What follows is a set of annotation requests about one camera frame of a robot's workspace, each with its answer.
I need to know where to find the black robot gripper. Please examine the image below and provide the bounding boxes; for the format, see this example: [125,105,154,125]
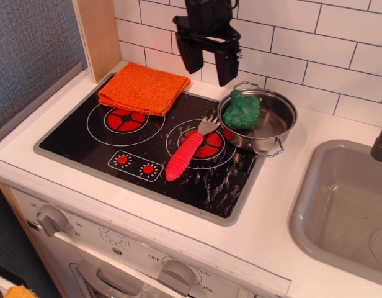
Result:
[172,0,241,86]

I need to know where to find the green toy broccoli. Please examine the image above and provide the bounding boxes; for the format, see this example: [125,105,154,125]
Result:
[223,90,261,130]

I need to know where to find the orange knitted napkin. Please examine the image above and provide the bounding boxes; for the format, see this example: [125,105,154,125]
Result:
[98,62,191,116]

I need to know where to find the black toy stove top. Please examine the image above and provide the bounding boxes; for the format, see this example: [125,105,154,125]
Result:
[34,90,265,225]

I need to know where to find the wooden side panel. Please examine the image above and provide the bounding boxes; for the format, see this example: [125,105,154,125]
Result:
[72,0,122,83]

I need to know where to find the grey plastic sink basin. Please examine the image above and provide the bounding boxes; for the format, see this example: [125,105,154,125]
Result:
[290,140,382,285]

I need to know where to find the grey right oven knob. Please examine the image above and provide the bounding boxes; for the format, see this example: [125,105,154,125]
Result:
[157,260,197,297]

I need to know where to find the grey oven knob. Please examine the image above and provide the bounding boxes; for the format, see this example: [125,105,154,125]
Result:
[157,260,197,297]
[37,205,68,237]

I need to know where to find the grey left oven knob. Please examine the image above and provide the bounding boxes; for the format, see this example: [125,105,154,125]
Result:
[37,205,68,237]

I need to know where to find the white toy oven front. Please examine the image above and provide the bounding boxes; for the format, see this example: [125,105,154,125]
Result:
[12,190,291,297]

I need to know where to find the yellow cloth at corner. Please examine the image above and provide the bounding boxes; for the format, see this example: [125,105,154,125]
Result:
[4,285,37,298]

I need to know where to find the steel pot with handles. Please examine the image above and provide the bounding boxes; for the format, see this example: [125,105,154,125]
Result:
[218,81,298,158]

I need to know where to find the fork with pink handle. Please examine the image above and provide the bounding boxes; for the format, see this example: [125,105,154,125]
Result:
[165,109,220,182]

